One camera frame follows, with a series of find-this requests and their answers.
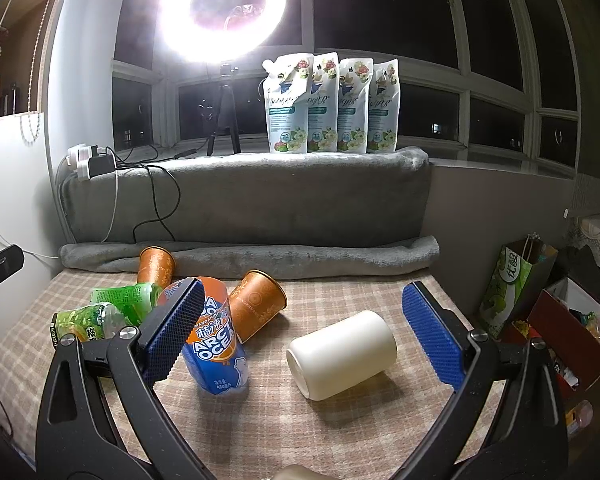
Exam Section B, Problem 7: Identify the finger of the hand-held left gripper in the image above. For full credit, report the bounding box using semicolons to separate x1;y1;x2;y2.
0;243;25;317

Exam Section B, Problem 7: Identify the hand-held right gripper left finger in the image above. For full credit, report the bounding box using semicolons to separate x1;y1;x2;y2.
36;277;206;480

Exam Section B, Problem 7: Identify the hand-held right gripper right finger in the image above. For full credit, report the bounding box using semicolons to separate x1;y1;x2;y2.
402;282;570;480

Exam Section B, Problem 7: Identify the white cup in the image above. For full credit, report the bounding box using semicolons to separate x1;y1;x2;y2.
286;310;398;402

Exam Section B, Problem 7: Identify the orange patterned paper cup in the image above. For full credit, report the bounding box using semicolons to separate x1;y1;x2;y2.
136;246;177;288
228;270;288;343

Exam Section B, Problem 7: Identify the blue orange soda bottle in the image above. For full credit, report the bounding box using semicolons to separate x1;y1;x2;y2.
181;276;250;395

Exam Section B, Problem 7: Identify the green drink bottle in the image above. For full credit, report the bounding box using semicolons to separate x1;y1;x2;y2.
89;282;166;326
49;302;141;346

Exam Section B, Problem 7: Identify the green paper bag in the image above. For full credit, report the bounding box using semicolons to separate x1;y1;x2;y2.
478;240;560;338

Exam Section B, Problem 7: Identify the checkered cloth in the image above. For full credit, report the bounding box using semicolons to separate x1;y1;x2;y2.
0;267;511;467

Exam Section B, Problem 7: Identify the white power strip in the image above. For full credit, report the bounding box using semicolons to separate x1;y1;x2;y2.
66;144;101;181

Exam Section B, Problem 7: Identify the rolled grey blanket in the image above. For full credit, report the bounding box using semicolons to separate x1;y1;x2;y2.
60;235;440;281

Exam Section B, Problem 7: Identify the black charger plug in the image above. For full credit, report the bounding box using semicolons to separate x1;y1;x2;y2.
87;152;116;178

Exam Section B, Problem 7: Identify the red cardboard box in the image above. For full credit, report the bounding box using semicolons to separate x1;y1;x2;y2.
497;287;600;393

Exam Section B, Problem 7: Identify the cream round object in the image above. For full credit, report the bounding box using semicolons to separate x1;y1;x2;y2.
275;464;326;480

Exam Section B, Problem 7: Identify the wooden shelf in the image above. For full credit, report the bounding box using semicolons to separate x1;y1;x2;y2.
0;0;63;123

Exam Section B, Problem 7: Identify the white floral refill pouch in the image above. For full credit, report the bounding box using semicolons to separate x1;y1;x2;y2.
307;54;342;154
367;60;400;153
261;55;315;155
337;57;376;155

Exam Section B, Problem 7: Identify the black tripod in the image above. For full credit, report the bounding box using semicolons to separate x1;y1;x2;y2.
206;62;242;157

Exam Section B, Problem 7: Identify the white cable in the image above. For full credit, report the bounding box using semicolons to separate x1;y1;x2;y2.
0;180;61;261

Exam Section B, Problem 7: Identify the black cable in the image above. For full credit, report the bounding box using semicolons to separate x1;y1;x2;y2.
105;146;197;244

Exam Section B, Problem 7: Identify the white bead cord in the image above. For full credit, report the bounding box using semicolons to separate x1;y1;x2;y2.
17;0;48;143

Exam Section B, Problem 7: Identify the white window frame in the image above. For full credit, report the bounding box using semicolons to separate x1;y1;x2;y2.
111;0;581;171

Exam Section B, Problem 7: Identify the ring light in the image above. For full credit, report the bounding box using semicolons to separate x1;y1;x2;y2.
152;0;288;66

